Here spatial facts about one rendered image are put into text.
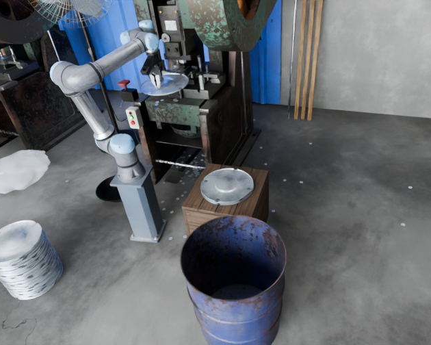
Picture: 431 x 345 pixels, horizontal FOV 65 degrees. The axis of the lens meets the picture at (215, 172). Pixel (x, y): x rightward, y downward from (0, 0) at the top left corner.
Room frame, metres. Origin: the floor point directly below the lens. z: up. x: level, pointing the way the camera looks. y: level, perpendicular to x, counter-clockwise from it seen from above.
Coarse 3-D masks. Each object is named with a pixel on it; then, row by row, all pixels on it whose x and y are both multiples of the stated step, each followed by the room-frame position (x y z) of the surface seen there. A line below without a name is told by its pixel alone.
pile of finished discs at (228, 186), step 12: (228, 168) 1.57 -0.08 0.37; (204, 180) 1.51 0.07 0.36; (216, 180) 1.48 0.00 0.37; (228, 180) 1.46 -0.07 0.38; (240, 180) 1.46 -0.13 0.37; (252, 180) 1.44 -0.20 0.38; (204, 192) 1.39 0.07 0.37; (216, 192) 1.38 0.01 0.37; (228, 192) 1.36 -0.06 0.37; (240, 192) 1.35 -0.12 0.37; (216, 204) 1.30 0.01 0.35; (228, 204) 1.29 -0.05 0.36
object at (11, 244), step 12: (12, 228) 1.36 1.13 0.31; (24, 228) 1.35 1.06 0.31; (36, 228) 1.34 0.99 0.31; (0, 240) 1.28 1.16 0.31; (12, 240) 1.26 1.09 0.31; (24, 240) 1.26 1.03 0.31; (36, 240) 1.25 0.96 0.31; (0, 252) 1.20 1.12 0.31; (12, 252) 1.19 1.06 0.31; (24, 252) 1.18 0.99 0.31
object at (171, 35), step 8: (168, 0) 2.17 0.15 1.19; (160, 8) 2.12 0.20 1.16; (168, 8) 2.10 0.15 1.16; (176, 8) 2.08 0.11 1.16; (160, 16) 2.13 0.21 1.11; (168, 16) 2.10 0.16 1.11; (176, 16) 2.08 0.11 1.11; (160, 24) 2.13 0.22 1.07; (168, 24) 2.11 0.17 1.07; (176, 24) 2.09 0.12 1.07; (168, 32) 2.11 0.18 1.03; (176, 32) 2.09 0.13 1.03; (168, 40) 2.10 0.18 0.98; (176, 40) 2.09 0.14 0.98; (192, 40) 2.16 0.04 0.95; (168, 48) 2.08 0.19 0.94; (176, 48) 2.06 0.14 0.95; (184, 48) 2.07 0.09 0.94; (192, 48) 2.15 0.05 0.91; (176, 56) 2.07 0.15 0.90
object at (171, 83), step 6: (168, 78) 2.01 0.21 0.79; (174, 78) 2.00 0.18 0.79; (180, 78) 1.99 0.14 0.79; (186, 78) 1.97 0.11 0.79; (144, 84) 1.97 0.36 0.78; (150, 84) 1.96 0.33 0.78; (162, 84) 1.92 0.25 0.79; (168, 84) 1.91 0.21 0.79; (174, 84) 1.91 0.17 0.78; (180, 84) 1.90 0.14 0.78; (186, 84) 1.87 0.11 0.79; (144, 90) 1.88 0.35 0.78; (150, 90) 1.87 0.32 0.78; (156, 90) 1.86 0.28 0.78; (162, 90) 1.85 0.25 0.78; (168, 90) 1.84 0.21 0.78; (174, 90) 1.83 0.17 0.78
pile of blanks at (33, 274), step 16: (48, 240) 1.33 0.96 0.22; (32, 256) 1.18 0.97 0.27; (48, 256) 1.24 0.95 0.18; (0, 272) 1.12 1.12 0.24; (16, 272) 1.12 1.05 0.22; (32, 272) 1.15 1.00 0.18; (48, 272) 1.20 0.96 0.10; (16, 288) 1.13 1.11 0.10; (32, 288) 1.13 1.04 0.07; (48, 288) 1.16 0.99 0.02
